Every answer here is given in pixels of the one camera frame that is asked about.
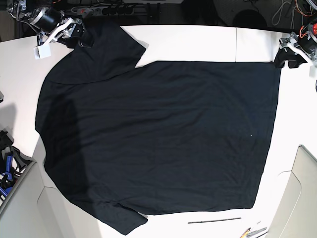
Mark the black power strip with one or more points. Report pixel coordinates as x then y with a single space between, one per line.
104 10

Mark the yellow pencil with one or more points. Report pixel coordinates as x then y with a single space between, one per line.
246 232

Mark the left beige chair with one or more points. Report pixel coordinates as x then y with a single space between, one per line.
32 210

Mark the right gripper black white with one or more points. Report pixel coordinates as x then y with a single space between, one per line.
55 26

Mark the beige chair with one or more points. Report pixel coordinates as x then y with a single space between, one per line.
296 215
32 210

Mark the thin black rod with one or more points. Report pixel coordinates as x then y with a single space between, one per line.
212 221

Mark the right beige chair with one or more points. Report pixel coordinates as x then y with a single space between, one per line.
296 215

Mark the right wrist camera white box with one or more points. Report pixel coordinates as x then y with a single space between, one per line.
42 51

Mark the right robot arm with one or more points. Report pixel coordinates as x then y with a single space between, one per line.
19 8

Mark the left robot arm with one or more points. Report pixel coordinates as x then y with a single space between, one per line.
306 17

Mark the dark navy T-shirt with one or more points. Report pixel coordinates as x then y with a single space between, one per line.
123 142

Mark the blue black tools pile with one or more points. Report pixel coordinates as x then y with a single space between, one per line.
12 165

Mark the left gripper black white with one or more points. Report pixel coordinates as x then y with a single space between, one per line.
304 44

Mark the grey pen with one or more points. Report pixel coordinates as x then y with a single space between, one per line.
253 233

